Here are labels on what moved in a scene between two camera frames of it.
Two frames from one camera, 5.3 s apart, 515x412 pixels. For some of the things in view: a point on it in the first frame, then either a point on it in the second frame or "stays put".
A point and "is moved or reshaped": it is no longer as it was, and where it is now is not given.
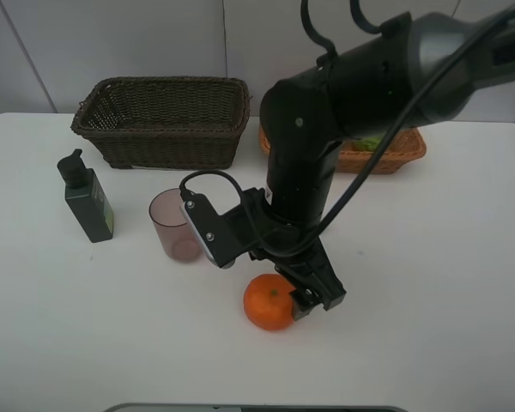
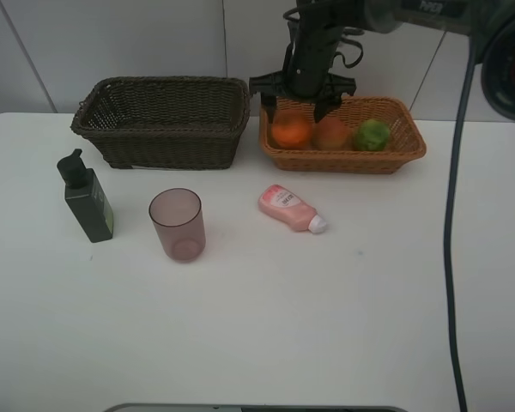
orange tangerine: [269, 302] is moved or reshaped
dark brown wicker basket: [165, 122] stays put
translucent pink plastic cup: [172, 227] stays put
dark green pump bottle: [85, 196] stays put
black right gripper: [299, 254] → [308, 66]
